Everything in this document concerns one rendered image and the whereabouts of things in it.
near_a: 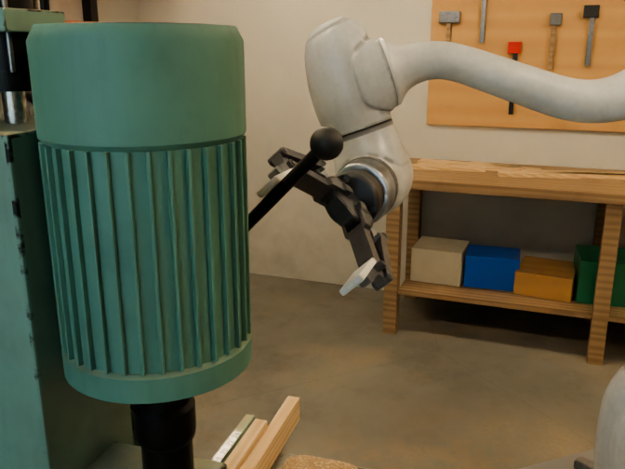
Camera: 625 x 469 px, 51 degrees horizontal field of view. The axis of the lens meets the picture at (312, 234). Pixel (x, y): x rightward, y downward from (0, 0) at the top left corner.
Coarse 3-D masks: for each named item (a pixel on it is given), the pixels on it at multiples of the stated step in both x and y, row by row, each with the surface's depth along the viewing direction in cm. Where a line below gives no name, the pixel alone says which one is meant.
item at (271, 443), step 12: (288, 396) 107; (288, 408) 104; (276, 420) 100; (288, 420) 102; (264, 432) 97; (276, 432) 97; (288, 432) 103; (264, 444) 94; (276, 444) 97; (252, 456) 92; (264, 456) 92; (276, 456) 98; (240, 468) 89; (252, 468) 89; (264, 468) 93
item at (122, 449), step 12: (120, 444) 72; (108, 456) 70; (120, 456) 70; (132, 456) 70; (96, 468) 68; (108, 468) 68; (120, 468) 68; (132, 468) 68; (204, 468) 68; (216, 468) 68
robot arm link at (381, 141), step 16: (368, 128) 94; (384, 128) 95; (352, 144) 95; (368, 144) 94; (384, 144) 95; (400, 144) 98; (336, 160) 97; (384, 160) 94; (400, 160) 96; (400, 176) 95; (400, 192) 95
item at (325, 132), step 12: (324, 132) 66; (336, 132) 67; (312, 144) 67; (324, 144) 66; (336, 144) 66; (312, 156) 68; (324, 156) 67; (336, 156) 67; (300, 168) 68; (288, 180) 69; (276, 192) 70; (264, 204) 71; (252, 216) 72
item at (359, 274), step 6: (372, 258) 75; (366, 264) 73; (372, 264) 74; (360, 270) 73; (366, 270) 72; (354, 276) 71; (360, 276) 69; (348, 282) 71; (354, 282) 70; (360, 282) 70; (342, 288) 70; (348, 288) 70; (342, 294) 70
